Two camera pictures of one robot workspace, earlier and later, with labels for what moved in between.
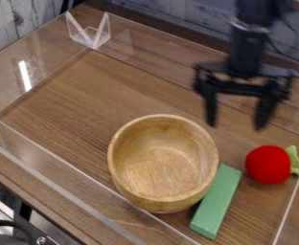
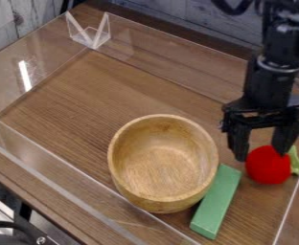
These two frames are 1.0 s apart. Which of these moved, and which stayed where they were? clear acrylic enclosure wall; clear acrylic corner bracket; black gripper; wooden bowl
Moved: black gripper
Stayed: clear acrylic corner bracket; clear acrylic enclosure wall; wooden bowl
